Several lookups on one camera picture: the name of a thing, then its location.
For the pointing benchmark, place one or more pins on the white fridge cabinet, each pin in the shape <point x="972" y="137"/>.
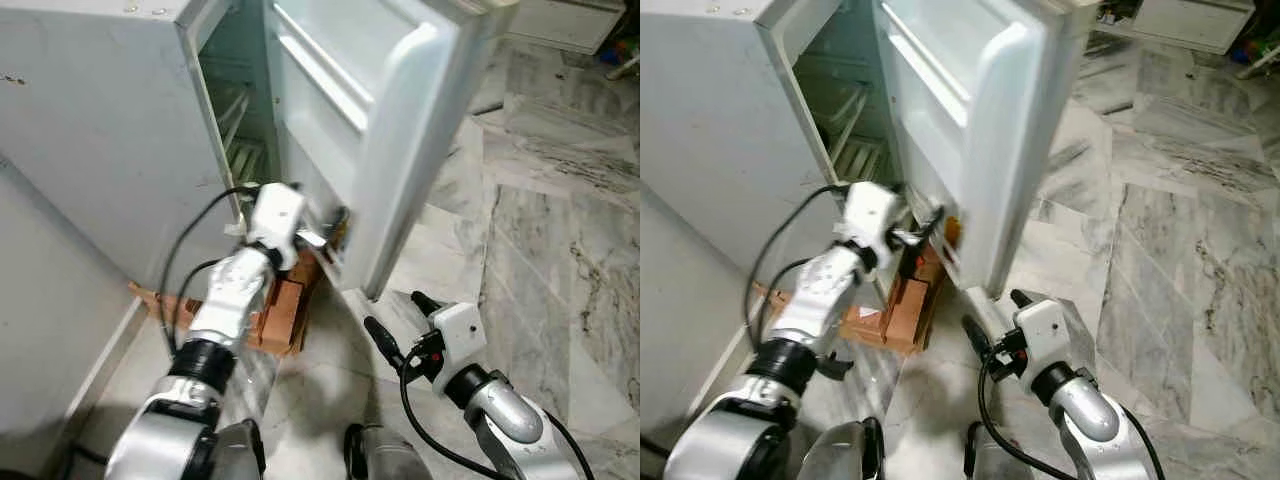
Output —
<point x="100" y="120"/>
<point x="720" y="120"/>

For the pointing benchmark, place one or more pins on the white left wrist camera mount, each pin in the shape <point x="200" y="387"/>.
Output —
<point x="872" y="212"/>
<point x="275" y="215"/>

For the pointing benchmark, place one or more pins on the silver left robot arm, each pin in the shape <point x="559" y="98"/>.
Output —
<point x="228" y="295"/>
<point x="815" y="300"/>

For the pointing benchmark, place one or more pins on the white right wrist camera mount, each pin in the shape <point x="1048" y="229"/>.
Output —
<point x="1042" y="330"/>
<point x="458" y="332"/>

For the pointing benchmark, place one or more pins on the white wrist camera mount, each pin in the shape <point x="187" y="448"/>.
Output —
<point x="275" y="215"/>
<point x="872" y="212"/>
<point x="1042" y="330"/>
<point x="458" y="332"/>

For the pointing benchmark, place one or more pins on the white fridge door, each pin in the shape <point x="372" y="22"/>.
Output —
<point x="1010" y="120"/>
<point x="400" y="120"/>

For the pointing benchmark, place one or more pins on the grey robot leg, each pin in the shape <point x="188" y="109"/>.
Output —
<point x="845" y="452"/>
<point x="385" y="455"/>
<point x="995" y="458"/>
<point x="240" y="452"/>

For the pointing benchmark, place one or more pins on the colourful plastic item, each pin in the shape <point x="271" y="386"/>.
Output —
<point x="622" y="55"/>
<point x="1258" y="52"/>

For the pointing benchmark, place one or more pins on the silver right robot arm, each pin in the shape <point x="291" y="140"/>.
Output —
<point x="1085" y="410"/>
<point x="505" y="410"/>

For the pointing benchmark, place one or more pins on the grey right robot leg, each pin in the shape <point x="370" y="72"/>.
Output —
<point x="995" y="458"/>
<point x="385" y="455"/>

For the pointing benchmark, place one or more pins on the grey left robot leg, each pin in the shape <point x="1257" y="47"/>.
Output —
<point x="240" y="452"/>
<point x="845" y="452"/>

